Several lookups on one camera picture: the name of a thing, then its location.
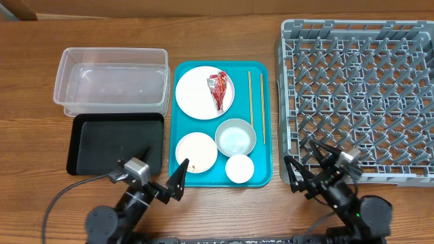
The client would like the white cup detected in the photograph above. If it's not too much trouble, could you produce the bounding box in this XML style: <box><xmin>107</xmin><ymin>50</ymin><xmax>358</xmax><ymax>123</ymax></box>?
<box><xmin>225</xmin><ymin>155</ymin><xmax>254</xmax><ymax>184</ymax></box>

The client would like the black plastic tray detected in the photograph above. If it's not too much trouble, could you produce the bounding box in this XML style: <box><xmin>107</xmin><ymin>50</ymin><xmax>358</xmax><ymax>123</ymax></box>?
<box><xmin>66</xmin><ymin>113</ymin><xmax>164</xmax><ymax>176</ymax></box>

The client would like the left wooden chopstick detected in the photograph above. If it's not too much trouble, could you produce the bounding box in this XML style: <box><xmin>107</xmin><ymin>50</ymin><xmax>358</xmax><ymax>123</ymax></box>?
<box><xmin>248</xmin><ymin>70</ymin><xmax>254</xmax><ymax>127</ymax></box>

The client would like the red snack wrapper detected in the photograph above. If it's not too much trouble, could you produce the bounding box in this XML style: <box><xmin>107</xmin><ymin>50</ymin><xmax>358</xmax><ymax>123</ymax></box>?
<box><xmin>207</xmin><ymin>71</ymin><xmax>228</xmax><ymax>110</ymax></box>

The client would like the right wooden chopstick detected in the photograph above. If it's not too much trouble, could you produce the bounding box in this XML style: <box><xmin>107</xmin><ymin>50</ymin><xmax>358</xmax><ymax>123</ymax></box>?
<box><xmin>260</xmin><ymin>73</ymin><xmax>267</xmax><ymax>144</ymax></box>

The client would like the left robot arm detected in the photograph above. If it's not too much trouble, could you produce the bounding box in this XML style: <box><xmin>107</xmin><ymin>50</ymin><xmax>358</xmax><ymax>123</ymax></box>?
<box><xmin>85</xmin><ymin>146</ymin><xmax>189</xmax><ymax>243</ymax></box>

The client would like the large white plate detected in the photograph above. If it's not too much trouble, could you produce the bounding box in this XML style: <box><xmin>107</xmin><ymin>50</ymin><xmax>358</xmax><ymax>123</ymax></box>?
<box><xmin>175</xmin><ymin>66</ymin><xmax>235</xmax><ymax>120</ymax></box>

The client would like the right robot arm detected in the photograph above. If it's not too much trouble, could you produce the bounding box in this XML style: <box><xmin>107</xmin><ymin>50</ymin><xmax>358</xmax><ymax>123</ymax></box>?
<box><xmin>284</xmin><ymin>139</ymin><xmax>393</xmax><ymax>244</ymax></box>

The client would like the pink bowl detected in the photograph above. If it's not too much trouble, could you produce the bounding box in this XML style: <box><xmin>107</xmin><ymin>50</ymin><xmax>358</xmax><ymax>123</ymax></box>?
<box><xmin>175</xmin><ymin>132</ymin><xmax>218</xmax><ymax>174</ymax></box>

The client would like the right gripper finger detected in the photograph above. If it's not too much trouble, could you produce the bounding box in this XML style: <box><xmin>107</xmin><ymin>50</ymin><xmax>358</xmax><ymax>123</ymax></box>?
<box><xmin>284</xmin><ymin>155</ymin><xmax>314</xmax><ymax>192</ymax></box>
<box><xmin>309</xmin><ymin>139</ymin><xmax>342</xmax><ymax>166</ymax></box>

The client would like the wooden chopstick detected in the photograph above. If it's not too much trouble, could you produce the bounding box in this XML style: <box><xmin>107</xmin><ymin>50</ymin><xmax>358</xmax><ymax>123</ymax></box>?
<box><xmin>260</xmin><ymin>73</ymin><xmax>267</xmax><ymax>144</ymax></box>
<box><xmin>248</xmin><ymin>70</ymin><xmax>254</xmax><ymax>127</ymax></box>

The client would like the teal serving tray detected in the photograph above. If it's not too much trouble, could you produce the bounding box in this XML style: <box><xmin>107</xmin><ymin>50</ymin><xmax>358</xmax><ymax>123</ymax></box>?
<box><xmin>168</xmin><ymin>60</ymin><xmax>273</xmax><ymax>187</ymax></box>

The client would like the grey dishwasher rack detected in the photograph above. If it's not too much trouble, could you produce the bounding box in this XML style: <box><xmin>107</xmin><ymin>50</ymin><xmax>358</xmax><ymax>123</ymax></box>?
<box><xmin>275</xmin><ymin>20</ymin><xmax>433</xmax><ymax>187</ymax></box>

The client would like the clear plastic bin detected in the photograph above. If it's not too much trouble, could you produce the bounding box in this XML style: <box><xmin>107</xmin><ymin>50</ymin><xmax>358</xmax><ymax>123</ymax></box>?
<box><xmin>53</xmin><ymin>47</ymin><xmax>170</xmax><ymax>117</ymax></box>

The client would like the grey bowl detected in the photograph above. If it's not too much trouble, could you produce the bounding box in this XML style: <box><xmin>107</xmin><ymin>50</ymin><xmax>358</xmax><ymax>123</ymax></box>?
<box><xmin>214</xmin><ymin>119</ymin><xmax>256</xmax><ymax>157</ymax></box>

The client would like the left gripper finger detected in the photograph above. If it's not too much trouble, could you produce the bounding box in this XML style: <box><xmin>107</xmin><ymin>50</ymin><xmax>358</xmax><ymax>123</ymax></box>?
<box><xmin>165</xmin><ymin>159</ymin><xmax>189</xmax><ymax>201</ymax></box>
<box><xmin>134</xmin><ymin>146</ymin><xmax>152</xmax><ymax>163</ymax></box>

